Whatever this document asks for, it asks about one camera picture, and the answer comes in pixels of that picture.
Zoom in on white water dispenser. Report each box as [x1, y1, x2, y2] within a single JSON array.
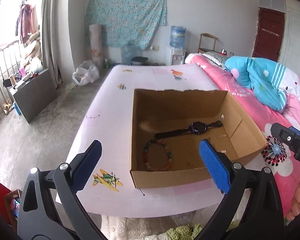
[[165, 46, 186, 66]]

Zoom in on small brown open box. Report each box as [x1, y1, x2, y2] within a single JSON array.
[[4, 189, 22, 232]]

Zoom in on green fluffy rug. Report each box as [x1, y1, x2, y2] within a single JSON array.
[[144, 223, 241, 240]]

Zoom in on dark grey cabinet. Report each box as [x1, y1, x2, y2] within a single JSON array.
[[10, 69, 58, 124]]

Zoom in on blue water jug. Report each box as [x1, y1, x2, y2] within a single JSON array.
[[170, 26, 186, 49]]

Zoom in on brown cardboard box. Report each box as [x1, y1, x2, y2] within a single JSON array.
[[130, 89, 267, 189]]

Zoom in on colourful bead bracelet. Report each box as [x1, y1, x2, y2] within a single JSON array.
[[142, 138, 174, 172]]

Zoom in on dark red door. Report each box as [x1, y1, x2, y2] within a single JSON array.
[[253, 7, 285, 62]]

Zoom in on wooden chair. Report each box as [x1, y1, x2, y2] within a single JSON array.
[[198, 33, 219, 54]]

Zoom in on blue cartoon blanket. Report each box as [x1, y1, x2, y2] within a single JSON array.
[[224, 56, 288, 113]]

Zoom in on floral teal wall cloth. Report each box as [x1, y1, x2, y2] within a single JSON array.
[[84, 0, 167, 50]]

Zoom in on black smart watch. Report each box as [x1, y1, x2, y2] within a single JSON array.
[[154, 121, 223, 140]]

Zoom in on empty clear water jug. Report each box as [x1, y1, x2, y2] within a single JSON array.
[[121, 43, 138, 65]]

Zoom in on person's right hand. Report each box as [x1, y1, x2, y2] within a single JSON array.
[[286, 178, 300, 222]]

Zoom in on grey curtain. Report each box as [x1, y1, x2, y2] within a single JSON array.
[[41, 0, 74, 88]]

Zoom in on white plastic bag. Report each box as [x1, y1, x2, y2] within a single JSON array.
[[72, 60, 100, 86]]

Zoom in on rolled floral mat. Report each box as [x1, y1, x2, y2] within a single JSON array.
[[89, 24, 103, 69]]

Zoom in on pink floral quilt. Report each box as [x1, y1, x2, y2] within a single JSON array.
[[185, 54, 300, 215]]

